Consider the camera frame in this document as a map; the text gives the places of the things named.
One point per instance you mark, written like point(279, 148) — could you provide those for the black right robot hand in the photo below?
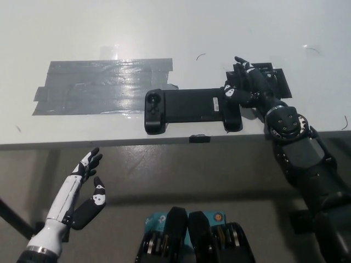
point(256, 85)

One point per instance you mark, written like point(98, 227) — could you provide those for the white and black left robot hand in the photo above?
point(64, 197)

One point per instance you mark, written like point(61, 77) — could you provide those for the black game controller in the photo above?
point(186, 105)

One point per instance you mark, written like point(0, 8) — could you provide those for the black table leg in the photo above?
point(16, 217)

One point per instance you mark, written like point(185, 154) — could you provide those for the small black tape piece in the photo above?
point(199, 139)

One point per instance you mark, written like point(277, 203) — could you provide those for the grey duct tape patch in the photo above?
point(96, 87)

